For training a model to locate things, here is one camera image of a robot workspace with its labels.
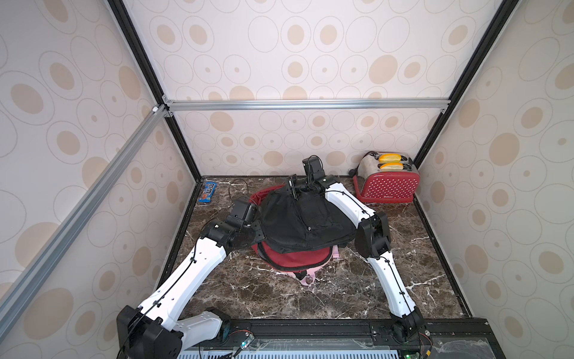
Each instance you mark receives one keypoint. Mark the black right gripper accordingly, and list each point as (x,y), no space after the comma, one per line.
(299,185)

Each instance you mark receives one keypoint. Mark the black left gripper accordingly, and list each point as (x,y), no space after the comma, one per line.
(259,234)

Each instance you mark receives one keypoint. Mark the black backpack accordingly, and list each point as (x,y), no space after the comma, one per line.
(307,222)

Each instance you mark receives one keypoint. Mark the red backpack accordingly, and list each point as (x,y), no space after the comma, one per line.
(291,262)

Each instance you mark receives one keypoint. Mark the pink backpack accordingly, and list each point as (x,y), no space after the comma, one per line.
(307,277)

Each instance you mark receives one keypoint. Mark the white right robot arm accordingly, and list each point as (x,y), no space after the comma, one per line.
(372,242)

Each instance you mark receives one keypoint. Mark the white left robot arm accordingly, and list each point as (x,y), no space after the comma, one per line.
(184,278)

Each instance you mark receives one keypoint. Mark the blue candy packet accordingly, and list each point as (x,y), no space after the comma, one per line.
(208,192)

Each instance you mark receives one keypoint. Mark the red polka dot toaster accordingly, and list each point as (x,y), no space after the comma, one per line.
(374,186)

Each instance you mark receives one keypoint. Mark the yellow toast slice rear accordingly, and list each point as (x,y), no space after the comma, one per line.
(391,157)

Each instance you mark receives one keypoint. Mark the yellow toast slice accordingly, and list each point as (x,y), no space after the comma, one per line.
(391,166)
(391,157)

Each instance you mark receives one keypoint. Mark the yellow toast slice front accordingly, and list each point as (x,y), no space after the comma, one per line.
(391,166)

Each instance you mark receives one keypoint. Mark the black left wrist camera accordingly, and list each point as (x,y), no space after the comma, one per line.
(243,213)

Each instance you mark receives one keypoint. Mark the horizontal aluminium rail back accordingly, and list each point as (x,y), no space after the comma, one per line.
(315,104)

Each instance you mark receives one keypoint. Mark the aluminium rail left wall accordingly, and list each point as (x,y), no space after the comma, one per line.
(41,267)

